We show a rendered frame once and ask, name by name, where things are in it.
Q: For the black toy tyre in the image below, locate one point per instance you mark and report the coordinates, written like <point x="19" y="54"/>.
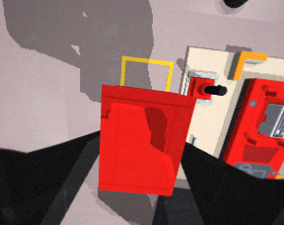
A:
<point x="234" y="3"/>

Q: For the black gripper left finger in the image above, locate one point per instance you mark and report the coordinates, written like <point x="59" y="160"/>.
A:
<point x="37" y="188"/>

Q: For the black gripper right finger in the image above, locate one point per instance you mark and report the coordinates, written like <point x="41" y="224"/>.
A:
<point x="226" y="195"/>

